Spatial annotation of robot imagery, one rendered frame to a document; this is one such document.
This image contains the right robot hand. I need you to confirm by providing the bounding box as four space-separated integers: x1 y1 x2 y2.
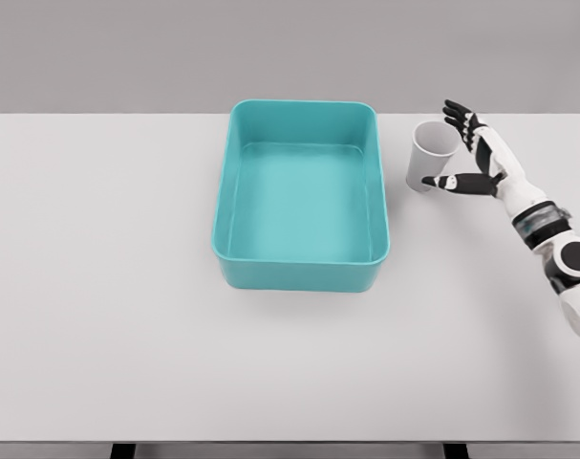
421 98 527 200

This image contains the white paper cup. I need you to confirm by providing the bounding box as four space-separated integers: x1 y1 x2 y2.
406 120 462 194

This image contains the teal plastic basket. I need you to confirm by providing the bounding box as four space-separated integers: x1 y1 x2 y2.
210 98 393 293

